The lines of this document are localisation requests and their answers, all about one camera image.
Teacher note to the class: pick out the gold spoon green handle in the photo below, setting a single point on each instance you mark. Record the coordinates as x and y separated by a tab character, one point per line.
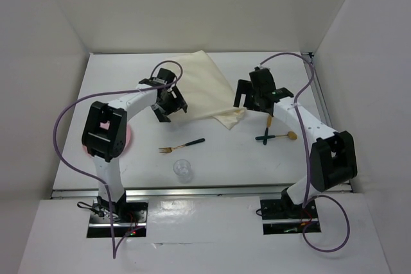
290	135

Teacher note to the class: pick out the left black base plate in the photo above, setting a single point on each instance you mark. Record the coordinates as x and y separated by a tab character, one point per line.
132	222

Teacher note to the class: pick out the pink plate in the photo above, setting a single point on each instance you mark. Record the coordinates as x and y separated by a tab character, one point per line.
128	137

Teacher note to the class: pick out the gold knife green handle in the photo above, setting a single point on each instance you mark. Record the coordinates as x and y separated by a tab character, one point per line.
269	122

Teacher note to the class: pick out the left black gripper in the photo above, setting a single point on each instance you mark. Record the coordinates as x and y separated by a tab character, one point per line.
177	102

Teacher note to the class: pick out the clear plastic cup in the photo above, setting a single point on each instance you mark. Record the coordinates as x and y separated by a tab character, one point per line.
182	169

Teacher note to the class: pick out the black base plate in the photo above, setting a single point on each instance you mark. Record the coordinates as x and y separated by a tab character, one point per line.
132	222
278	220

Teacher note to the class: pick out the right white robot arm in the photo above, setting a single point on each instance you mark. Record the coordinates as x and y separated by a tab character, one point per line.
330	155

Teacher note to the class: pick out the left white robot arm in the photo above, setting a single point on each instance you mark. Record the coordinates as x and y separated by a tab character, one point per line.
105	132

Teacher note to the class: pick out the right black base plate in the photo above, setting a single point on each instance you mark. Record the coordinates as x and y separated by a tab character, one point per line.
278	220

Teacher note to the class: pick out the aluminium front rail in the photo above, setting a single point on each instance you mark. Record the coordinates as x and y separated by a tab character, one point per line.
177	191

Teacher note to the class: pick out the cream cloth placemat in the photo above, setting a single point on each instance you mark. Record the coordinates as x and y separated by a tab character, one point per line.
205	89

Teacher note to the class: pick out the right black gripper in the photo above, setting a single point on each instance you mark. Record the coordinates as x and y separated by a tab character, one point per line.
244	86

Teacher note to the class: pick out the gold fork green handle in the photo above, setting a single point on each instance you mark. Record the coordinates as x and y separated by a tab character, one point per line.
166	150

